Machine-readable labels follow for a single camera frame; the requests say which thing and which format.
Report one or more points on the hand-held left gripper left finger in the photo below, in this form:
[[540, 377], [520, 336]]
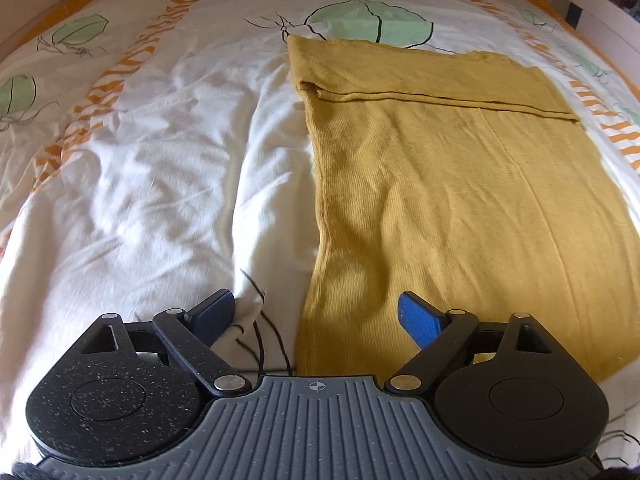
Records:
[[215, 310]]

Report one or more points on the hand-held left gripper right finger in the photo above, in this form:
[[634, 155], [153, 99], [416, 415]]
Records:
[[420, 320]]

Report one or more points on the yellow knit sweater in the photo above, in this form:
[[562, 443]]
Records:
[[450, 185]]

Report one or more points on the white leaf print duvet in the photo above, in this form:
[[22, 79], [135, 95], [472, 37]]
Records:
[[150, 185]]

